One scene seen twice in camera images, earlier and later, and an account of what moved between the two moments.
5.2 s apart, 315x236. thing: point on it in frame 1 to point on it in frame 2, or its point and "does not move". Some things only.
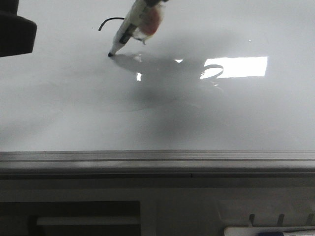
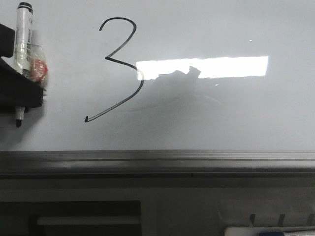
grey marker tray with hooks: [248, 213] does not move
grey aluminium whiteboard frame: [252, 164] does not move
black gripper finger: [17, 34] to [18, 92]
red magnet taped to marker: [150, 17] to [36, 64]
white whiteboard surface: [217, 75] does not move
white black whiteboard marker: [130, 26] to [24, 47]
